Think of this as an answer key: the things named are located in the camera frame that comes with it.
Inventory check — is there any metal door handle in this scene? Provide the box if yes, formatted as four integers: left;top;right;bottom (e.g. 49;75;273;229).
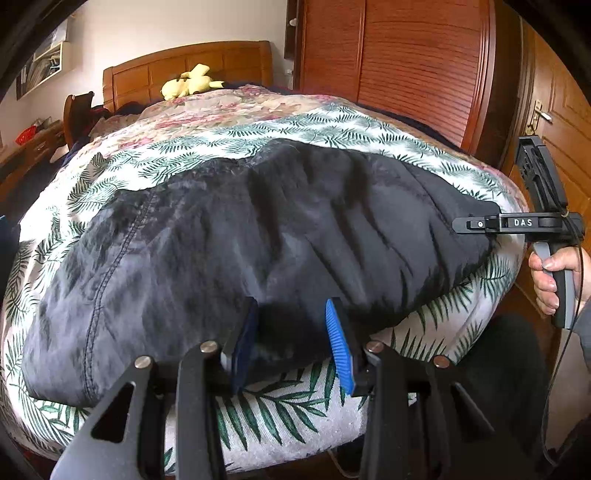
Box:
530;98;553;136

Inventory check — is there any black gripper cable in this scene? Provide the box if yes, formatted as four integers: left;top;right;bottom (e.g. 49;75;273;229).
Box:
539;220;583;464

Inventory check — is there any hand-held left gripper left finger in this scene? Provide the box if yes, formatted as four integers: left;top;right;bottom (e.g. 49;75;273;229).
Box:
50;298;259;480

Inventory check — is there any wooden desk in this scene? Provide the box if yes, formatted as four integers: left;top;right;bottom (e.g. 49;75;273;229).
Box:
0;119;66;200

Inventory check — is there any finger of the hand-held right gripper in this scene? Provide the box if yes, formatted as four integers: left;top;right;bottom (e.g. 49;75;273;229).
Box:
452;213;502;235

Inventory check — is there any bed with leaf-print cover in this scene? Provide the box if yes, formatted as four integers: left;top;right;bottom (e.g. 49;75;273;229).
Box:
0;84;530;472

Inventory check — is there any dark clothing by headboard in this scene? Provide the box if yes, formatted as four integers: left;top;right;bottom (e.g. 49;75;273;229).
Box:
91;102;145;121

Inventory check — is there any wooden chair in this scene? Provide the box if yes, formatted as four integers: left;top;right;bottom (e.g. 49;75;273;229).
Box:
63;91;96;147

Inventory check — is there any narrow dark wooden shelf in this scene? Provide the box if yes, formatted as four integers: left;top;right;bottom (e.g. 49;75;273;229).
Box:
283;0;301;60

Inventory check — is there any person's right hand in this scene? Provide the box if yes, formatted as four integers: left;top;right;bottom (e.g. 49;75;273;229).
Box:
527;246;591;317

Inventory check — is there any yellow plush toy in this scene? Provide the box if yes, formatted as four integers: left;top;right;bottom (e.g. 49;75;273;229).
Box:
160;63;226;100

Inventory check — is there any wooden bed headboard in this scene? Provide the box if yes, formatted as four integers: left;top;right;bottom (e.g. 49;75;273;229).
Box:
102;40;274;114

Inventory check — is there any person's right forearm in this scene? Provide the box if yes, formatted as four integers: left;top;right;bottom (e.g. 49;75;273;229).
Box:
573;298;591;367

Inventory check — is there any wooden slatted wardrobe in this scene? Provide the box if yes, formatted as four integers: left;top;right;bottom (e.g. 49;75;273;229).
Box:
295;0;523;172

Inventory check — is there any dark navy jacket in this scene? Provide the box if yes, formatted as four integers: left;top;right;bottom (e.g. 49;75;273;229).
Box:
20;137;502;409

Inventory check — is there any blue cloth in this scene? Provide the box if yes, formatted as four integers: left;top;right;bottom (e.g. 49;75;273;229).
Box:
0;213;22;298

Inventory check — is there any cream wall shelf unit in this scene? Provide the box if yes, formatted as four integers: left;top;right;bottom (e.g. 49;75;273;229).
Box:
15;27;75;101

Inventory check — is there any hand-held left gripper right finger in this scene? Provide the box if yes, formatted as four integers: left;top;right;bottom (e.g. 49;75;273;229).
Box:
325;297;514;480

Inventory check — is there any wooden door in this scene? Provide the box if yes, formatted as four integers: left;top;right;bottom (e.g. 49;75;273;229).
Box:
521;25;591;324

